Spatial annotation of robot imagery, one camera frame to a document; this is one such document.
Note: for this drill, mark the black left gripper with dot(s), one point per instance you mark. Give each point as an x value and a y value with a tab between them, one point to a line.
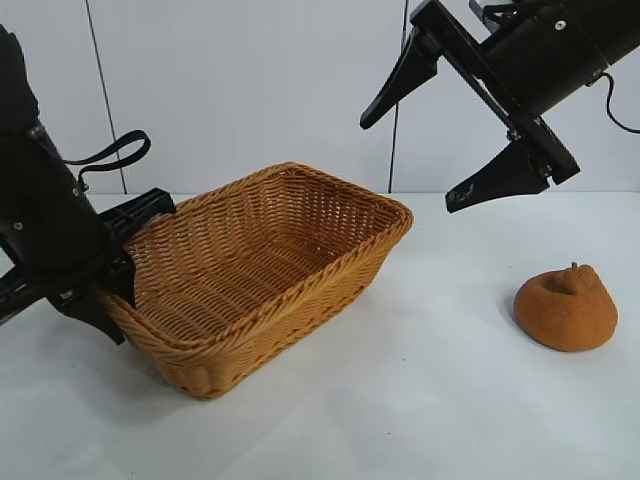
45	215

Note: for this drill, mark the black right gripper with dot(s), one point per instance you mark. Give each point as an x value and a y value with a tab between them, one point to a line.
545	65

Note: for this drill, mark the tan woven wicker basket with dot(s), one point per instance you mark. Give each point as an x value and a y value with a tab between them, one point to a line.
260	260

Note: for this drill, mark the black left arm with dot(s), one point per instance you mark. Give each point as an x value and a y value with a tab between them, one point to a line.
15	80

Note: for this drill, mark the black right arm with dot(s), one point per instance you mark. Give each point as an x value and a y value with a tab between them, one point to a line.
620	25

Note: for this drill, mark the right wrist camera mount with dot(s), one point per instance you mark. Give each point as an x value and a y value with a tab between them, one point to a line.
492	17

